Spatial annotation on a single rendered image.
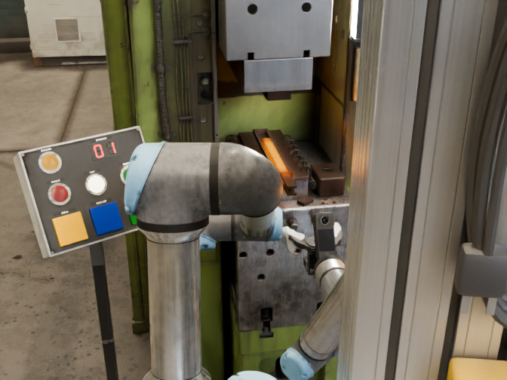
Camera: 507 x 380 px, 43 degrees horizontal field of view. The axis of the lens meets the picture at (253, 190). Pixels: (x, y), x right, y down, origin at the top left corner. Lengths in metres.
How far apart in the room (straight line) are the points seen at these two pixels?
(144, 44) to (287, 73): 0.42
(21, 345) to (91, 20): 4.72
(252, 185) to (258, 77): 0.90
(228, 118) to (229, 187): 1.43
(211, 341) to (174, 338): 1.38
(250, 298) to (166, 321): 1.07
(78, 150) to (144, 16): 0.44
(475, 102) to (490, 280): 0.13
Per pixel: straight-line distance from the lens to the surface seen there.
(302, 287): 2.13
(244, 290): 2.09
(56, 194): 1.73
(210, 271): 2.27
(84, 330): 3.04
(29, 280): 3.46
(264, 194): 1.00
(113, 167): 1.79
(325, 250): 1.56
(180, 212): 0.99
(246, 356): 2.26
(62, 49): 7.30
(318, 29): 1.86
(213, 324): 2.40
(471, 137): 0.47
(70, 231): 1.72
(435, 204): 0.50
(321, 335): 1.34
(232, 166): 0.97
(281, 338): 2.23
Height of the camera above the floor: 1.82
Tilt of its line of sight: 26 degrees down
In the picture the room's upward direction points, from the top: straight up
